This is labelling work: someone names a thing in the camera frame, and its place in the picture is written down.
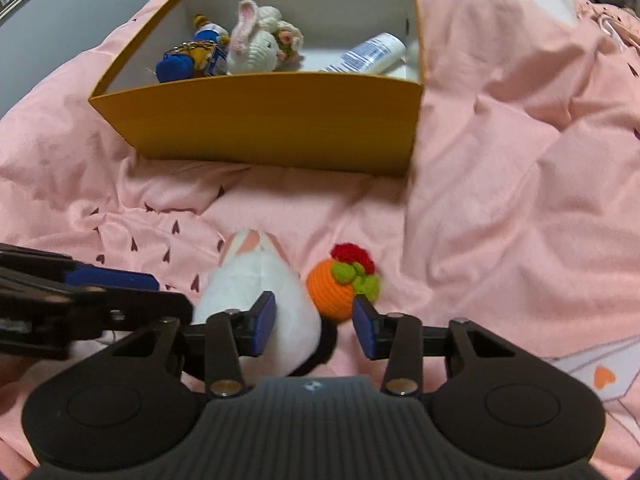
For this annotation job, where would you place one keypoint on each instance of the blue sailor plush keychain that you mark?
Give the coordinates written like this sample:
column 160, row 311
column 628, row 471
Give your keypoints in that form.
column 188, row 60

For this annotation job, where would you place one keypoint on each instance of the orange cardboard box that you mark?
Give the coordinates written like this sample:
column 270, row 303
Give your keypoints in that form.
column 300, row 116

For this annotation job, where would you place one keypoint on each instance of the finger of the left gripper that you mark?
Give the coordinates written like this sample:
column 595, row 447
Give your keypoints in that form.
column 130, row 308
column 65, row 269

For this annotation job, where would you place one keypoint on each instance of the blue Ocean Park tag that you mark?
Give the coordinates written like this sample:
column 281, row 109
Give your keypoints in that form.
column 217, row 62

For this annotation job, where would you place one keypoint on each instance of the white Vaseline cream tube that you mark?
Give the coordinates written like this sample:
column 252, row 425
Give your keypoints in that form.
column 373, row 57

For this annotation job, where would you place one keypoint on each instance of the pink bed quilt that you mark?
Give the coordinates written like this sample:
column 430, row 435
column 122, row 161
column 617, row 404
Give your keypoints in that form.
column 521, row 211

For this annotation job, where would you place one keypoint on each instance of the orange crocheted carrot toy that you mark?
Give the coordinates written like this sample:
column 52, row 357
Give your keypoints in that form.
column 335, row 282

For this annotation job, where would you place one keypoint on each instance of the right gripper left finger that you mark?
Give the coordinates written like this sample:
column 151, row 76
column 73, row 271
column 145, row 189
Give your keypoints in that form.
column 138, row 399

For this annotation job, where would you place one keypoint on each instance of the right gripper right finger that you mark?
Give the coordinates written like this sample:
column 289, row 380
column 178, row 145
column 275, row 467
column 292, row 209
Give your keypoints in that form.
column 490, row 399

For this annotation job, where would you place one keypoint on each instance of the white black plush toy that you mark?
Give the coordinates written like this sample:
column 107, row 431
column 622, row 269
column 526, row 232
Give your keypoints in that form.
column 287, row 336

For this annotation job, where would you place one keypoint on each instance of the crocheted white pink bunny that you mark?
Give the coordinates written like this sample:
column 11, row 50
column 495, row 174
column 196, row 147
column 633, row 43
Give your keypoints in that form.
column 262, row 41

